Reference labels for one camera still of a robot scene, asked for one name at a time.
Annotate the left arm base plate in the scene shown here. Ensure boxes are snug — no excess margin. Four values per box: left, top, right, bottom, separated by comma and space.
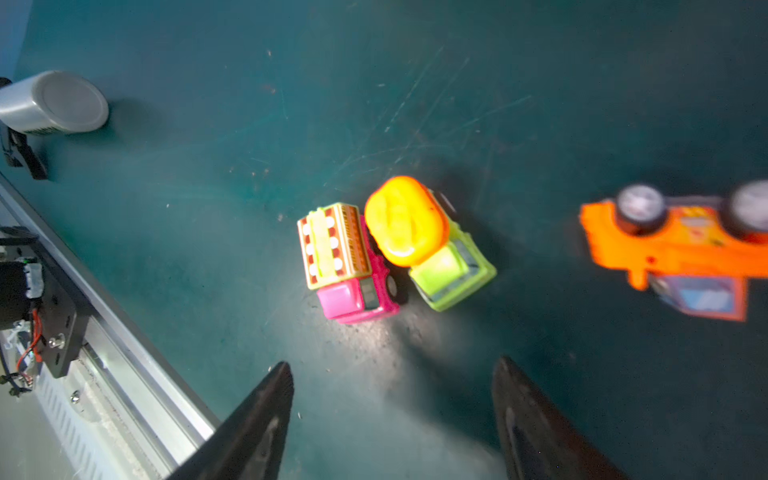
1, 226, 93, 397

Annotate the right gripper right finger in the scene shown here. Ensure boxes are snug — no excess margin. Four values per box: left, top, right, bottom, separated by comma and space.
492, 356, 627, 479

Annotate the small orange toy car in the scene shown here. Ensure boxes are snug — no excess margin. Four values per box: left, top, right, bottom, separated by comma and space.
579, 179, 767, 322

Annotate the silver metal cylinder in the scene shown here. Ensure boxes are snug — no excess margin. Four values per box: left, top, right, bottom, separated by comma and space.
1, 71, 109, 135

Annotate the magenta green toy truck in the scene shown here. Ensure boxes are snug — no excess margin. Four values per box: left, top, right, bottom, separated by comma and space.
296, 202, 400, 325

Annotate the aluminium frame rail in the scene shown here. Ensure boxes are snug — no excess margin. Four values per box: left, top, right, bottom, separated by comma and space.
1, 178, 218, 479

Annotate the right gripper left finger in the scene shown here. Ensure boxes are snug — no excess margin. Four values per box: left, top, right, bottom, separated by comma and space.
170, 362, 294, 479

